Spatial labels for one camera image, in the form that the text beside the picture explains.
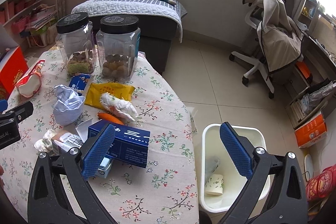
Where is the red white snack bag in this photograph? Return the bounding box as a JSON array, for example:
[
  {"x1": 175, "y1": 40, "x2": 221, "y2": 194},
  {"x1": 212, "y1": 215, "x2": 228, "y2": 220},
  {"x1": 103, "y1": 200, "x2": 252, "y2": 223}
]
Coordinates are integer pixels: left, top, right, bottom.
[{"x1": 15, "y1": 59, "x2": 45, "y2": 98}]

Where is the blue biscuit box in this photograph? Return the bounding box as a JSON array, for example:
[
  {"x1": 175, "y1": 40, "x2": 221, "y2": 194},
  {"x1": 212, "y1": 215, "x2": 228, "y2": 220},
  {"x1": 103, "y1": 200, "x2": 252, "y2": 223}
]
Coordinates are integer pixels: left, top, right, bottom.
[{"x1": 69, "y1": 73, "x2": 91, "y2": 96}]

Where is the white plastic trash bin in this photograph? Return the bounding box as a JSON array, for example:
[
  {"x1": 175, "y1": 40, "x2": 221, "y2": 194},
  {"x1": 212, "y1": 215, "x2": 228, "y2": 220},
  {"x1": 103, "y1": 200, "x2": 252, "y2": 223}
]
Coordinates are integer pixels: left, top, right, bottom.
[{"x1": 199, "y1": 123, "x2": 271, "y2": 214}]

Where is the red patterned bag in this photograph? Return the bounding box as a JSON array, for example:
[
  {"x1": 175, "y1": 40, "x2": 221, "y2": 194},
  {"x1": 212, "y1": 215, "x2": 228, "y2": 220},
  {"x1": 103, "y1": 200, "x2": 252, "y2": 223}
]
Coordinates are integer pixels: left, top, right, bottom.
[{"x1": 305, "y1": 165, "x2": 336, "y2": 202}]

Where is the white round scale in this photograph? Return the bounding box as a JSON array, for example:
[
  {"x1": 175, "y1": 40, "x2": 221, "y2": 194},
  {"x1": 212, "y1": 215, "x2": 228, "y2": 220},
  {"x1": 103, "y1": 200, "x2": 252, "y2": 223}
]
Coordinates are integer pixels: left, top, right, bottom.
[{"x1": 303, "y1": 154, "x2": 314, "y2": 182}]

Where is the crumpled light blue paper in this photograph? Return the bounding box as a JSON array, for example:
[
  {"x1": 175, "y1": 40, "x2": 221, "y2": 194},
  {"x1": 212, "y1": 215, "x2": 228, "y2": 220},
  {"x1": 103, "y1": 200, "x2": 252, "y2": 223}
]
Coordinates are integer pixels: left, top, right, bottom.
[{"x1": 53, "y1": 85, "x2": 85, "y2": 126}]

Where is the small light blue box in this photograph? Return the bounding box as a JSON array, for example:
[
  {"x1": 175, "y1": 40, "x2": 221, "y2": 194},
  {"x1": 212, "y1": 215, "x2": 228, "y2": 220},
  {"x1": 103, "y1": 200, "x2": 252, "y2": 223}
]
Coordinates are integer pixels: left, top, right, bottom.
[{"x1": 95, "y1": 157, "x2": 113, "y2": 178}]

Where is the red cardboard box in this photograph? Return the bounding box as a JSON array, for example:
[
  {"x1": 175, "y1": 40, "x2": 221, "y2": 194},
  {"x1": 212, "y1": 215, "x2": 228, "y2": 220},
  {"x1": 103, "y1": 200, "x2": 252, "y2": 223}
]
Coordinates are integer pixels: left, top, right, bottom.
[{"x1": 0, "y1": 47, "x2": 28, "y2": 100}]

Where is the floral paper cup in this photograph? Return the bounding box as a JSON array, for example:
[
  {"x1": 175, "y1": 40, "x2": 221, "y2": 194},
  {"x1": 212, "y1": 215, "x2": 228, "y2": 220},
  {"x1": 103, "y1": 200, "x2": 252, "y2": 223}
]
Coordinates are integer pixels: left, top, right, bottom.
[{"x1": 205, "y1": 174, "x2": 224, "y2": 196}]

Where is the orange paper bag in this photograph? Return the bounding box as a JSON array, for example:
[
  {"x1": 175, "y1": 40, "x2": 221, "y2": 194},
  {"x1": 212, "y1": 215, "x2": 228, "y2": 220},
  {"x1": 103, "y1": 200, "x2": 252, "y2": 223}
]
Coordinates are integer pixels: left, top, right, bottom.
[{"x1": 294, "y1": 111, "x2": 327, "y2": 149}]

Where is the clear plastic bottle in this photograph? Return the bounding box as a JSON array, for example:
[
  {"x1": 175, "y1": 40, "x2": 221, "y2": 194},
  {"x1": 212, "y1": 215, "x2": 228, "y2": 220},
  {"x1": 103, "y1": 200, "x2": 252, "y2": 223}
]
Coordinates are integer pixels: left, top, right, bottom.
[{"x1": 205, "y1": 156, "x2": 221, "y2": 182}]

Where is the orange peel piece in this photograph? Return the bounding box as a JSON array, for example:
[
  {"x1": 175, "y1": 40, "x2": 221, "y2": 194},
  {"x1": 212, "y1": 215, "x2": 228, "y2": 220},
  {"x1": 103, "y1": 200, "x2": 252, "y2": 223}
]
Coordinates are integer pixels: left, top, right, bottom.
[{"x1": 97, "y1": 113, "x2": 123, "y2": 125}]

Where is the yellow snack packet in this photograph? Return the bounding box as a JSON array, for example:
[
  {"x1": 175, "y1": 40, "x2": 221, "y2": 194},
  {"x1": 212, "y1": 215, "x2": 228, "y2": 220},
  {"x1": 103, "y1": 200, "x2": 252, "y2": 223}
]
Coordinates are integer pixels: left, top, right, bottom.
[{"x1": 84, "y1": 83, "x2": 135, "y2": 110}]

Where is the silver foil bag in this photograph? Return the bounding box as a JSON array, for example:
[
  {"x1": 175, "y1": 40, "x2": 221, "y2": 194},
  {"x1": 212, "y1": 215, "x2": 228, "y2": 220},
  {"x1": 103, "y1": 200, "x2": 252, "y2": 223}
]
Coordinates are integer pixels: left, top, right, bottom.
[{"x1": 299, "y1": 81, "x2": 335, "y2": 115}]

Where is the dark blue flat box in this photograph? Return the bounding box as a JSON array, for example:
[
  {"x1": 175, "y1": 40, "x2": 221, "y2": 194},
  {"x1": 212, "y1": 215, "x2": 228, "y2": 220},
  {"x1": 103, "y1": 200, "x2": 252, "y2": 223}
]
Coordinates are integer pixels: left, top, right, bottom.
[{"x1": 88, "y1": 119, "x2": 150, "y2": 168}]

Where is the crumpled white tissue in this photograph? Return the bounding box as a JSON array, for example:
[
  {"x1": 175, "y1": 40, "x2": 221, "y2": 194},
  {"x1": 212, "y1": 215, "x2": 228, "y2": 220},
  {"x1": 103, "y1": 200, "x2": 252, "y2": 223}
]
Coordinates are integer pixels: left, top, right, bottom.
[{"x1": 100, "y1": 93, "x2": 138, "y2": 122}]

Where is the left clear jar black lid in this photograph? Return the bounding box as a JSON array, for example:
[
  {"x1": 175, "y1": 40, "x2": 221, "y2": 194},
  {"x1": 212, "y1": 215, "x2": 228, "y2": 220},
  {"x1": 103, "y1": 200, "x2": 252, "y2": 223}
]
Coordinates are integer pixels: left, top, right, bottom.
[{"x1": 55, "y1": 12, "x2": 96, "y2": 76}]

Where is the clear jar black lid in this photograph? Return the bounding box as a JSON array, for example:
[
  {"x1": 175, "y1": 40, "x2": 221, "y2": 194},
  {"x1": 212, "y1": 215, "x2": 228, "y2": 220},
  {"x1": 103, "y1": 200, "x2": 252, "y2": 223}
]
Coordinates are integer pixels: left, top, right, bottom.
[
  {"x1": 55, "y1": 12, "x2": 96, "y2": 76},
  {"x1": 96, "y1": 14, "x2": 141, "y2": 81}
]

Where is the floral tablecloth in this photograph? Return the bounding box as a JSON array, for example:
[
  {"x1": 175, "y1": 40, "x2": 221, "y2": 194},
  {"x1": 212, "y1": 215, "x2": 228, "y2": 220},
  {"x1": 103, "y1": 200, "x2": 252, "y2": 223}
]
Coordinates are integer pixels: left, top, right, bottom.
[{"x1": 1, "y1": 50, "x2": 199, "y2": 223}]

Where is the wooden desk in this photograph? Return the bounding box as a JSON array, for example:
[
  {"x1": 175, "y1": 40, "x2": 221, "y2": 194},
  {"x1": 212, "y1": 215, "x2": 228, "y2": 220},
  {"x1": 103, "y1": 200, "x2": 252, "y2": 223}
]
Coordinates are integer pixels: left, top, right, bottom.
[{"x1": 284, "y1": 0, "x2": 335, "y2": 129}]

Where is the white bookshelf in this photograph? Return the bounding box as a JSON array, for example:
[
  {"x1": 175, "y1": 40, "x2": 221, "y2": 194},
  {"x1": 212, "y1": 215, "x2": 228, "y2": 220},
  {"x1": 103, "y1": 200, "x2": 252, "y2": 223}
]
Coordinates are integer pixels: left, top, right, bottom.
[{"x1": 0, "y1": 0, "x2": 65, "y2": 51}]

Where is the right clear jar black lid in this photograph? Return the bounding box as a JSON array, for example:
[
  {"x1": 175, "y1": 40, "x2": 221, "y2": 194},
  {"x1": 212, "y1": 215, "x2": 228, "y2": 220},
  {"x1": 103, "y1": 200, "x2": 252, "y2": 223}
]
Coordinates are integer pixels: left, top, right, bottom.
[{"x1": 96, "y1": 14, "x2": 141, "y2": 81}]

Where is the white office chair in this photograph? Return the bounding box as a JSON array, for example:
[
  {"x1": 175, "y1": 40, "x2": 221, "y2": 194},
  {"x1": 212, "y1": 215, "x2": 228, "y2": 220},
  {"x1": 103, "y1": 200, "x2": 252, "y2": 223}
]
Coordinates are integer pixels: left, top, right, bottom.
[{"x1": 228, "y1": 0, "x2": 310, "y2": 100}]

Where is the beige blanket on chair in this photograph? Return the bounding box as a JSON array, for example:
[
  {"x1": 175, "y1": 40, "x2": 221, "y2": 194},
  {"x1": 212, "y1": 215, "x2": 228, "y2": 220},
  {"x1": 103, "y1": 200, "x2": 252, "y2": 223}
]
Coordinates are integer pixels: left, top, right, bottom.
[{"x1": 242, "y1": 0, "x2": 303, "y2": 73}]

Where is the quilted blue white blanket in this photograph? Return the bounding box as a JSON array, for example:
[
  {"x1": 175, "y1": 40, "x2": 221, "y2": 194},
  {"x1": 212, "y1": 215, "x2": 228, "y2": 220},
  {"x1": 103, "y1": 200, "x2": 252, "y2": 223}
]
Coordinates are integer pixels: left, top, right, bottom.
[{"x1": 71, "y1": 0, "x2": 187, "y2": 42}]

